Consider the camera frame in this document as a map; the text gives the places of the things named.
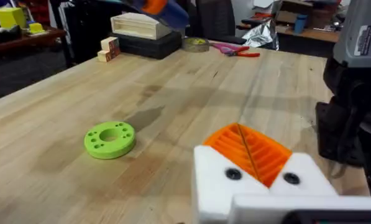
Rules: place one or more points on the left gripper white and orange left finger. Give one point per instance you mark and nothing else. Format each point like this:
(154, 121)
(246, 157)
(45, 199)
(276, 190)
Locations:
(214, 183)

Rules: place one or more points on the left gripper white and orange right finger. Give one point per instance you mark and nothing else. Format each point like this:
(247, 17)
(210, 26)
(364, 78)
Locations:
(306, 177)

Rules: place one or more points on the green disc with holes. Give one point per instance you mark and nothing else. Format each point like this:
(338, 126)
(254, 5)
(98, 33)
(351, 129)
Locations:
(109, 146)

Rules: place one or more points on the red and pink pliers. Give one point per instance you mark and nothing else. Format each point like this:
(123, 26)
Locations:
(235, 50)

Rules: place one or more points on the roll of tape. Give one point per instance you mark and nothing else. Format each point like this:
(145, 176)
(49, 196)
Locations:
(196, 45)

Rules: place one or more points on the wooden desk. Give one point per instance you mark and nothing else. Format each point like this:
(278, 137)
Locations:
(312, 33)

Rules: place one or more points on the silver foil bag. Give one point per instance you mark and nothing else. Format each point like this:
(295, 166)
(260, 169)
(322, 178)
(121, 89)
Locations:
(261, 35)

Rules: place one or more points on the black case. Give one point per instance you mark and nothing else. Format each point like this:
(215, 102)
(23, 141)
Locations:
(151, 46)

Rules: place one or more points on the blue cup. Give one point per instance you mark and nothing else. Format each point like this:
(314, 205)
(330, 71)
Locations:
(300, 23)

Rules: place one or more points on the black chair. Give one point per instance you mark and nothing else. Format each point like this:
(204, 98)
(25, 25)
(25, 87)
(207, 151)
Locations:
(214, 18)

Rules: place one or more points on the wooden toy blocks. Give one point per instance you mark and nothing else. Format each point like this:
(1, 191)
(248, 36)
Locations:
(109, 49)

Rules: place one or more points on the pale wooden box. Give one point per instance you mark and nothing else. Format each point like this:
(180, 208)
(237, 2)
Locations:
(138, 26)

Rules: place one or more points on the blue and orange object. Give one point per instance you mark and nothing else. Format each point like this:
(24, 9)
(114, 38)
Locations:
(163, 11)

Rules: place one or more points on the small yellow block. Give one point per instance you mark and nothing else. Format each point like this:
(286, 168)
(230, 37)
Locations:
(36, 28)

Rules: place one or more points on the dark red side table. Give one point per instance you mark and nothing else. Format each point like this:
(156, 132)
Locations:
(23, 42)

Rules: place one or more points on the yellow box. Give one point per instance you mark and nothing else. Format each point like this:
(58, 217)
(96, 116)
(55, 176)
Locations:
(9, 17)

